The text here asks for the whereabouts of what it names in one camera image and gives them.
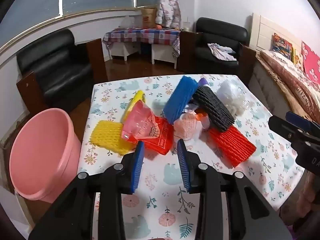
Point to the purple wrapper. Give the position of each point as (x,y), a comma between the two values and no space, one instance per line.
(204,82)

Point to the clear plastic bag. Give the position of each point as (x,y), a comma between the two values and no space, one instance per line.
(127,22)

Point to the white plastic bag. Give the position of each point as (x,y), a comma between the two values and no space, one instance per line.
(230,95)

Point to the orange wrapper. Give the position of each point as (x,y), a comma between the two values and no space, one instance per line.
(201,117)

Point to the bed with patterned bedding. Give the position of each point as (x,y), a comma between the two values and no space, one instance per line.
(287,85)

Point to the brown paper bag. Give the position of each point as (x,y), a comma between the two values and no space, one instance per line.
(148,17)

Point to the crumpled light cloth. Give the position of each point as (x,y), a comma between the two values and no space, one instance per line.
(222,52)

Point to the pink plastic bucket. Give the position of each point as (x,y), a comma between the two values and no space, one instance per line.
(37,155)

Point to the pink patterned pillow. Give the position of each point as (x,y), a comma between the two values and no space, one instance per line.
(312,62)

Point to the person's right forearm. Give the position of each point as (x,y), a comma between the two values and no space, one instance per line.
(307,205)

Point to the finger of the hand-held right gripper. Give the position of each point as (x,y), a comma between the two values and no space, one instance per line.
(297,120)
(282,127)

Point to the black leather armchair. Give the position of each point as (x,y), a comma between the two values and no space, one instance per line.
(60,72)
(220,32)

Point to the yellow foam net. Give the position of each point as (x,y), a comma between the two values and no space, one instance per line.
(107,135)

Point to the black foam net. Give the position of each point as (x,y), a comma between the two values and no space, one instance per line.
(215,107)

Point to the orange fruit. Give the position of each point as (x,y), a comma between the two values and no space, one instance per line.
(158,27)

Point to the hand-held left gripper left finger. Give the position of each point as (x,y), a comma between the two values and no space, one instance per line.
(138,167)

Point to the colourful striped pillow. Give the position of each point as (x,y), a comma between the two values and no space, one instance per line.
(282,46)

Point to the white bed headboard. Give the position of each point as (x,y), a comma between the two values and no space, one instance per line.
(265,30)

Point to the white cabinet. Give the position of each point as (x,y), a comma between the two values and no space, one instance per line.
(120,50)
(162,53)

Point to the checkered tablecloth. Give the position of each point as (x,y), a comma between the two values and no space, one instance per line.
(140,35)

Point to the red foam net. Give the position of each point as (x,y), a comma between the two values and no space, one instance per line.
(230,145)

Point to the red packet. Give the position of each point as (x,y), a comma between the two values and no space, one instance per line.
(162,140)

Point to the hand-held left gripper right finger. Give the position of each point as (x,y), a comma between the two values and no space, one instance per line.
(183,167)

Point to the yellow packet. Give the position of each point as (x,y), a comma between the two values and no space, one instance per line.
(137,98)

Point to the pink translucent plastic bag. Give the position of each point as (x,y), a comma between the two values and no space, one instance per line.
(140,120)

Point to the floral tablecloth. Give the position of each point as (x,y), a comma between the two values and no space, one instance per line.
(155,217)

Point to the white floral puffer jacket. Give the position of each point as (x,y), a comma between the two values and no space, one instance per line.
(166,10)

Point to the blue foam net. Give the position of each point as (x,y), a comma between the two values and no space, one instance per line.
(180,100)

